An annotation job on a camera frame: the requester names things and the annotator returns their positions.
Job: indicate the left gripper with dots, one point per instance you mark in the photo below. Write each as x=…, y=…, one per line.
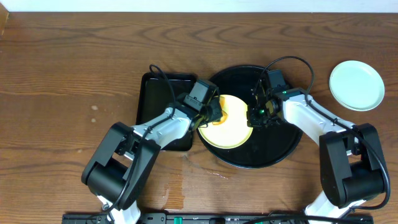
x=207, y=104

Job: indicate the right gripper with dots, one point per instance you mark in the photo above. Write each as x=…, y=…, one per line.
x=252, y=121

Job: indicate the green and yellow sponge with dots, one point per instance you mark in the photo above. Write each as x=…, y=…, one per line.
x=220, y=114

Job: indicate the yellow plate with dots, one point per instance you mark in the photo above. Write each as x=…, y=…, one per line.
x=232, y=130

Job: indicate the pale green plate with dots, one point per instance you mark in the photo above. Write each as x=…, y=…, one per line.
x=356, y=86

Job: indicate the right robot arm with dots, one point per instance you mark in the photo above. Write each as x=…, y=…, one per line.
x=353, y=170

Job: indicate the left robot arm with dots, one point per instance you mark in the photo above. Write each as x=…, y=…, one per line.
x=118, y=170

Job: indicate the black round tray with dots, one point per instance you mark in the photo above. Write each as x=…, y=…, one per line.
x=265, y=146

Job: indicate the black rectangular tray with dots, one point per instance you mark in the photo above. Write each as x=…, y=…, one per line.
x=155, y=97

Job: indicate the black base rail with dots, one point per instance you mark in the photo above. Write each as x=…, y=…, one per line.
x=162, y=218

